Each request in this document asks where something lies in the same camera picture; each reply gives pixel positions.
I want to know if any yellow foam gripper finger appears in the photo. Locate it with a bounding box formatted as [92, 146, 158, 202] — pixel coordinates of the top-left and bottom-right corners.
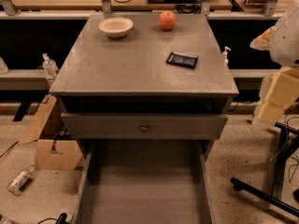
[253, 67, 299, 125]
[249, 26, 275, 50]

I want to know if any blue rxbar blueberry packet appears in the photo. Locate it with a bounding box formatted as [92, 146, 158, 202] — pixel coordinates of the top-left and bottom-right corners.
[165, 51, 198, 69]

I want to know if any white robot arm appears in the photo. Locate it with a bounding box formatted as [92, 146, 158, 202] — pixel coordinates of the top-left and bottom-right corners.
[249, 0, 299, 125]

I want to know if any round metal drawer knob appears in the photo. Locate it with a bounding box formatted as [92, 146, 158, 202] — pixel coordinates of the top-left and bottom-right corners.
[140, 124, 150, 133]

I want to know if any grey drawer cabinet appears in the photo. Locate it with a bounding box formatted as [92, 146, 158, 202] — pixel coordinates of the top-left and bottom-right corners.
[49, 12, 240, 161]

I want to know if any grey top drawer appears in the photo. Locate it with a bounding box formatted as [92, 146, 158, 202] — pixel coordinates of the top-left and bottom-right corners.
[62, 113, 227, 140]

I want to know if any open grey middle drawer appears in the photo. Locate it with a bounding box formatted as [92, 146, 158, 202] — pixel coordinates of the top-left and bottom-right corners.
[72, 140, 216, 224]

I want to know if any white pump bottle right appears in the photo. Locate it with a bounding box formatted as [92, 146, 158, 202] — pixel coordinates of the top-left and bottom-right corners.
[222, 47, 231, 65]

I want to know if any red apple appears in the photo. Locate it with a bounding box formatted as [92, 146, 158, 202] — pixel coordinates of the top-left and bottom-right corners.
[159, 10, 177, 31]

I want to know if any black chair base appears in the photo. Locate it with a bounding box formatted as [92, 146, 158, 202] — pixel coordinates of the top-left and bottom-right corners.
[231, 122, 299, 217]

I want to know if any white paper bowl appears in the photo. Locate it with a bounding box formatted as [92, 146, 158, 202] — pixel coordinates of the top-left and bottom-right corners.
[98, 18, 134, 38]

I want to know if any wooden workbench background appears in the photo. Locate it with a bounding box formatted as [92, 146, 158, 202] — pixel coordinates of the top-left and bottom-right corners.
[0, 0, 263, 17]

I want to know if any clear sanitizer bottle left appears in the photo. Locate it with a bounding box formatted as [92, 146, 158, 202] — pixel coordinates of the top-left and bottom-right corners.
[42, 53, 59, 77]

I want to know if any brown cardboard box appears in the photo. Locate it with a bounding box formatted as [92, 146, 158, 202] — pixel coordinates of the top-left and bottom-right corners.
[19, 95, 83, 171]

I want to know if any plastic bottle on floor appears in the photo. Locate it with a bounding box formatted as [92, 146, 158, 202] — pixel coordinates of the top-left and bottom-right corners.
[7, 164, 35, 195]

